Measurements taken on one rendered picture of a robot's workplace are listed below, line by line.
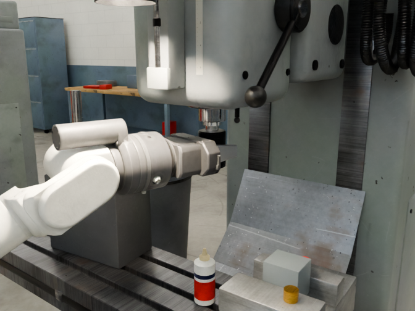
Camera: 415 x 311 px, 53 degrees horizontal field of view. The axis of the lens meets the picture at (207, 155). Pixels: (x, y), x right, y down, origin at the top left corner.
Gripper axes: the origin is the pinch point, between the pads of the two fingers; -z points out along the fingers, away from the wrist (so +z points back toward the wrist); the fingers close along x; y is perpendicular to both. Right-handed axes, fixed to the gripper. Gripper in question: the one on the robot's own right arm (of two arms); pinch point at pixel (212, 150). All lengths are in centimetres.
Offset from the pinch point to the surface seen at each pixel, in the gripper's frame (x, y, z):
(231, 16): -11.0, -20.7, 5.7
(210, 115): -1.7, -6.4, 1.8
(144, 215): 26.4, 20.5, -1.1
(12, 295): 189, 123, -1
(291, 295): -19.6, 17.7, 0.9
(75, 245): 35.0, 27.5, 12.5
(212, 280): 0.1, 25.0, -0.4
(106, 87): 529, 31, -222
